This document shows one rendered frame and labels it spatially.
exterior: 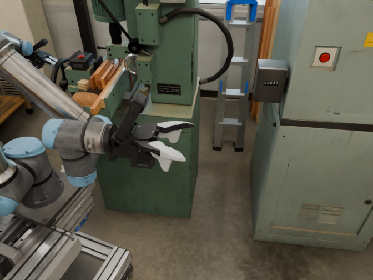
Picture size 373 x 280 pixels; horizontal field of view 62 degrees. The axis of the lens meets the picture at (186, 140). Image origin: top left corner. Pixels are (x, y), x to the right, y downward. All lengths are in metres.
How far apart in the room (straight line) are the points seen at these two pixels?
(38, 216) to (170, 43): 0.89
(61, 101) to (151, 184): 1.11
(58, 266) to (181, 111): 0.87
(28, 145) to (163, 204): 1.12
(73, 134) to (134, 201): 1.36
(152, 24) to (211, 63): 1.70
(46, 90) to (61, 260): 0.57
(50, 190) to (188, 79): 0.80
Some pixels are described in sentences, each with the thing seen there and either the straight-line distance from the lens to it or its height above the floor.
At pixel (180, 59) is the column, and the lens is 1.50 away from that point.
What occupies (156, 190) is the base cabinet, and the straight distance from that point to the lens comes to 1.93.
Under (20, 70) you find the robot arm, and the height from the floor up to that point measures 1.33.
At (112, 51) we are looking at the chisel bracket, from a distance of 1.66.
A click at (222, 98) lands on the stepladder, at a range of 2.35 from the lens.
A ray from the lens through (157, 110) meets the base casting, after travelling 1.59.
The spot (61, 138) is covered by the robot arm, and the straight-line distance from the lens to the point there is 0.77.
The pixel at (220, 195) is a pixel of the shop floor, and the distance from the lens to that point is 2.23.
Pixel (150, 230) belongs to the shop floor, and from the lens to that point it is 2.06.
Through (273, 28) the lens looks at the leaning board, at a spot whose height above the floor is 0.84.
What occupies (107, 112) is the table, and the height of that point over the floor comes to 0.88.
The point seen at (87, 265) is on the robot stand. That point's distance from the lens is 1.75.
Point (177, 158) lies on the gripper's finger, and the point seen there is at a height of 1.24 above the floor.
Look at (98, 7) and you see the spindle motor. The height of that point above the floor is 1.26.
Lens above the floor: 1.69
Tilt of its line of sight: 39 degrees down
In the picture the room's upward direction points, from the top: straight up
